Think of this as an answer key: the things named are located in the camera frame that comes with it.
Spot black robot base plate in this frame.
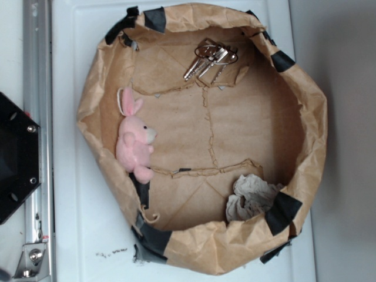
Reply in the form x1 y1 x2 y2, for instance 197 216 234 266
1 93 41 224

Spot brown paper bag bin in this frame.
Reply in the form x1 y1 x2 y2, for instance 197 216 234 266
77 3 327 274

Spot white tray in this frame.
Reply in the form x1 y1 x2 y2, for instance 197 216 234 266
52 1 316 281

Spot silver key bunch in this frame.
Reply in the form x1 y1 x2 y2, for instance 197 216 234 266
183 38 239 85

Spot pink plush bunny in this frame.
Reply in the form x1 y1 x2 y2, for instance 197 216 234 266
115 88 157 184

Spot aluminium frame rail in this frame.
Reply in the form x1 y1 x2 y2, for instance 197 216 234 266
13 1 56 281

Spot crumpled grey paper ball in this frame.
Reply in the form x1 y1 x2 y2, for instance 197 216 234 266
226 174 284 222

